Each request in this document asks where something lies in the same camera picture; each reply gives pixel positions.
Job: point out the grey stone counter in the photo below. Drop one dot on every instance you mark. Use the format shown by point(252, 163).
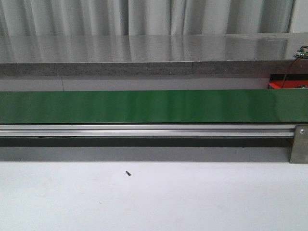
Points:
point(231, 54)

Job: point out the green conveyor belt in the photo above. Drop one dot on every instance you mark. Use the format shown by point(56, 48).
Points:
point(154, 106)

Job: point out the red bin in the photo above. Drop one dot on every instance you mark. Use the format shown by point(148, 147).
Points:
point(291, 81)

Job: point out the green circuit board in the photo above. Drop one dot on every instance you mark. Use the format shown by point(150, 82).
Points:
point(302, 52)

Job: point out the grey curtain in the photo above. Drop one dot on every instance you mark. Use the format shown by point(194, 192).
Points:
point(143, 17)

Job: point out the aluminium conveyor rail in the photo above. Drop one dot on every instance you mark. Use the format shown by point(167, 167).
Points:
point(161, 130)

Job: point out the steel conveyor bracket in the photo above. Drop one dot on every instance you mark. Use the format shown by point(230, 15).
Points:
point(299, 153)

